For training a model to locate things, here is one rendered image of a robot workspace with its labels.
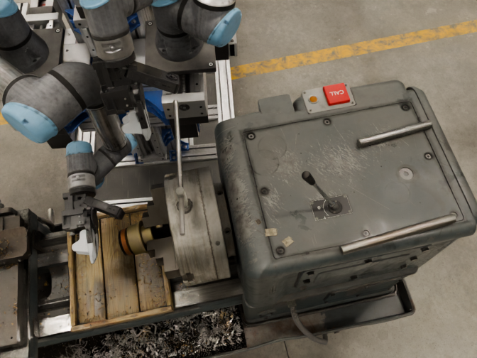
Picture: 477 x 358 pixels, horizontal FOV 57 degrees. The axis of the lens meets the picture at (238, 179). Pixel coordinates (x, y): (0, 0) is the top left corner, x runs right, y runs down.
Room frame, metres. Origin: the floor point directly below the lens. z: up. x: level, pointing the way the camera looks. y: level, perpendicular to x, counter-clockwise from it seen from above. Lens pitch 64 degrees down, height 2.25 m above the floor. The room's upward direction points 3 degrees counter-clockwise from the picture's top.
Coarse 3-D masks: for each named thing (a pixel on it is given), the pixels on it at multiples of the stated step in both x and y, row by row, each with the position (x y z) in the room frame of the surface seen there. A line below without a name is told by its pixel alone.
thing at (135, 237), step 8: (136, 224) 0.43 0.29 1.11; (120, 232) 0.41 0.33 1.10; (128, 232) 0.41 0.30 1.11; (136, 232) 0.40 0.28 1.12; (144, 232) 0.40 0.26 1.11; (152, 232) 0.42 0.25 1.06; (120, 240) 0.39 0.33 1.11; (128, 240) 0.38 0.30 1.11; (136, 240) 0.38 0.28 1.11; (144, 240) 0.39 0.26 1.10; (128, 248) 0.37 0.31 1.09; (136, 248) 0.37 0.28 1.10; (144, 248) 0.36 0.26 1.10
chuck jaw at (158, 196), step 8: (160, 184) 0.52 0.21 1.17; (152, 192) 0.49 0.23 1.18; (160, 192) 0.49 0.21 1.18; (152, 200) 0.49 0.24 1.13; (160, 200) 0.47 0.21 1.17; (152, 208) 0.46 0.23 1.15; (160, 208) 0.46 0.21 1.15; (144, 216) 0.44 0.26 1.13; (152, 216) 0.44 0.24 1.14; (160, 216) 0.44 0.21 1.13; (144, 224) 0.42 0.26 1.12; (152, 224) 0.42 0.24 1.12
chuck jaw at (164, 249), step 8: (152, 240) 0.38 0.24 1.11; (160, 240) 0.38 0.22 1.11; (168, 240) 0.38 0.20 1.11; (152, 248) 0.36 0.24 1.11; (160, 248) 0.36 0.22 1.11; (168, 248) 0.36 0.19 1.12; (152, 256) 0.34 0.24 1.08; (160, 256) 0.33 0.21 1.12; (168, 256) 0.33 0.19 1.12; (160, 264) 0.32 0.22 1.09; (168, 264) 0.31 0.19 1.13; (176, 264) 0.31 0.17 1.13; (168, 272) 0.29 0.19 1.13; (176, 272) 0.29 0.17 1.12; (184, 280) 0.27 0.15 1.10
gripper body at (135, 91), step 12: (96, 60) 0.63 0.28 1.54; (120, 60) 0.60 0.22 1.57; (132, 60) 0.62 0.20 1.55; (108, 72) 0.60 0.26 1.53; (120, 72) 0.61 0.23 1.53; (108, 84) 0.59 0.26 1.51; (120, 84) 0.59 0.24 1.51; (132, 84) 0.59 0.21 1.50; (108, 96) 0.57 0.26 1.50; (120, 96) 0.57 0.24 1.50; (132, 96) 0.57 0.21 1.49; (144, 96) 0.61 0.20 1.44; (108, 108) 0.56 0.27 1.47; (120, 108) 0.56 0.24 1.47; (132, 108) 0.56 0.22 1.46
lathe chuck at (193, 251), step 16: (176, 176) 0.52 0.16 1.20; (192, 176) 0.52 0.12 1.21; (192, 192) 0.46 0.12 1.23; (176, 208) 0.42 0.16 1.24; (192, 208) 0.42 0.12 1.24; (176, 224) 0.38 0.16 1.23; (192, 224) 0.38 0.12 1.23; (176, 240) 0.34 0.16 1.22; (192, 240) 0.34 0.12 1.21; (208, 240) 0.34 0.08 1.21; (176, 256) 0.31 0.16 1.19; (192, 256) 0.31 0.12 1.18; (208, 256) 0.31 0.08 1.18; (192, 272) 0.28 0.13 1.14; (208, 272) 0.28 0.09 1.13
